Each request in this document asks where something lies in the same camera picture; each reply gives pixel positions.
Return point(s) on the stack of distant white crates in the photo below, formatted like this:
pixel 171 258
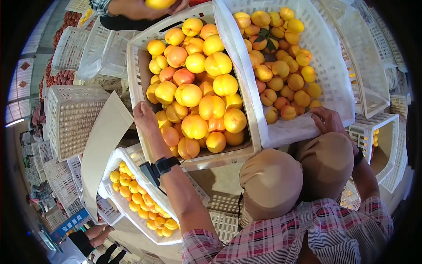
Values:
pixel 52 178

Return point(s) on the person's body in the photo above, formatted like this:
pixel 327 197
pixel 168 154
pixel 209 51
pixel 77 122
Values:
pixel 296 234

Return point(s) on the flat white crates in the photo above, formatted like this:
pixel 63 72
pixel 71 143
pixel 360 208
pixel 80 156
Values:
pixel 224 214

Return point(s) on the upturned empty white crate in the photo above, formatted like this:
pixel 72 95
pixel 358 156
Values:
pixel 74 120

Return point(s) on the person's right fingers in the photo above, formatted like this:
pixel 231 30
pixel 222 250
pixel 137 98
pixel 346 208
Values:
pixel 319 122

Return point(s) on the pile of small orange peaches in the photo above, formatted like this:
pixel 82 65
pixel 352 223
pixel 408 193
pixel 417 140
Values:
pixel 280 69

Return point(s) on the person's right hand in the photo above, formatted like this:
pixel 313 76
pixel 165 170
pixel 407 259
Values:
pixel 331 121

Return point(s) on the white crate with brown lining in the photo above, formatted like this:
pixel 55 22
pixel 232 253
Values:
pixel 382 148

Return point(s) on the single yellow peach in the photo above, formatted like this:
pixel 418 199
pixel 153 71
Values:
pixel 160 3

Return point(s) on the pile of red peaches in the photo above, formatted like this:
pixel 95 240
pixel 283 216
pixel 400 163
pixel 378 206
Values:
pixel 62 77

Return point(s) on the blue sign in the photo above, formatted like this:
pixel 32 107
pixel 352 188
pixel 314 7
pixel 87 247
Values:
pixel 69 224

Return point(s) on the white fabric liner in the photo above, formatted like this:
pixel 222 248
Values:
pixel 244 76

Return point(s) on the person's legs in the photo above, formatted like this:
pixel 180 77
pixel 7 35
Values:
pixel 273 184

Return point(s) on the stack of tall white crates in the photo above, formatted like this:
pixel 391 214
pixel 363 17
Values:
pixel 366 56

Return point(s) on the green leaves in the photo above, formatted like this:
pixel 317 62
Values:
pixel 265 38

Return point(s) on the low white crate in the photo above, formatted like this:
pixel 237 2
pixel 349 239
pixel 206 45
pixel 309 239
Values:
pixel 145 184

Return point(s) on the black wrist band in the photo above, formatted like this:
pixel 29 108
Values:
pixel 357 157
pixel 161 166

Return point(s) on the person's left hand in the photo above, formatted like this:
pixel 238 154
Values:
pixel 147 120

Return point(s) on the person's left fingers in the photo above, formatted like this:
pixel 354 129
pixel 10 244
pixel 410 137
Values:
pixel 140 108

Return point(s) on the heap of small yellow peaches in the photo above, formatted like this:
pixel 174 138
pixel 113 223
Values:
pixel 141 203

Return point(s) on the white crate with cardboard liner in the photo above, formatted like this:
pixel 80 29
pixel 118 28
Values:
pixel 135 76

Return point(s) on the white crate with plastic bag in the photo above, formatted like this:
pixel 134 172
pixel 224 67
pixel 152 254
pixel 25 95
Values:
pixel 105 49

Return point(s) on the grey cardboard sheet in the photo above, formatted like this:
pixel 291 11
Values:
pixel 102 145

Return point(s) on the pile of large yellow peaches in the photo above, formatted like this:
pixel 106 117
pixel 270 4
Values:
pixel 197 92

